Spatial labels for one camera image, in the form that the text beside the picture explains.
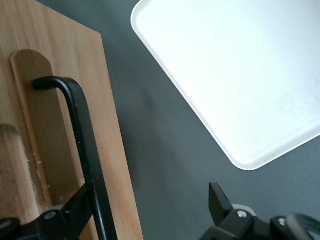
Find white rectangular tray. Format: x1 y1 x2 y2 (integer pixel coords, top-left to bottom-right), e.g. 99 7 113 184
130 0 320 172

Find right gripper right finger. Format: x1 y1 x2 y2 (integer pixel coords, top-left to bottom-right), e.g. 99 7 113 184
199 182 270 240

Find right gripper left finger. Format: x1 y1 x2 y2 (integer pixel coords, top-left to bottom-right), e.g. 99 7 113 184
37 183 98 240

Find thick black drawer handle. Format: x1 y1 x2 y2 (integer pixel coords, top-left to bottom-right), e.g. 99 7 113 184
31 76 118 240

